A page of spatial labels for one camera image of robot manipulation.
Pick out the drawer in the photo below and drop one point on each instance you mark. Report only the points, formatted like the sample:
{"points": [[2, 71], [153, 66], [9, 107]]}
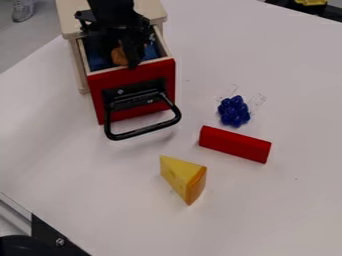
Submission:
{"points": [[130, 87]]}

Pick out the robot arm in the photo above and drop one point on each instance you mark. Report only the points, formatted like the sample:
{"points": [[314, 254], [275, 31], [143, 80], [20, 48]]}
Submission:
{"points": [[110, 6]]}

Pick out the yellow toy cheese wedge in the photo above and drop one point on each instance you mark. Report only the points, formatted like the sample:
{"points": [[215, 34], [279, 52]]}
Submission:
{"points": [[184, 178]]}

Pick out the brown toy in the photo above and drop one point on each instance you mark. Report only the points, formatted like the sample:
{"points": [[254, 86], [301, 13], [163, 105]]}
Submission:
{"points": [[118, 56]]}

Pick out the red block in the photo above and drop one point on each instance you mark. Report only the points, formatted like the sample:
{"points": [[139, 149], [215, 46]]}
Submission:
{"points": [[235, 144]]}

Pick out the blue toy grapes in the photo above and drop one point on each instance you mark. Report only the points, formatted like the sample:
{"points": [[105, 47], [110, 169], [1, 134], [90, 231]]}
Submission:
{"points": [[234, 110]]}

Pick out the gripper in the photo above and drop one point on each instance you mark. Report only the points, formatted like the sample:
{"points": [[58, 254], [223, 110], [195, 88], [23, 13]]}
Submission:
{"points": [[114, 24]]}

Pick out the cabinet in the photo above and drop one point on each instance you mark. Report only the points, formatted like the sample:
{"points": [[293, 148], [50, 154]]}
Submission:
{"points": [[71, 20]]}

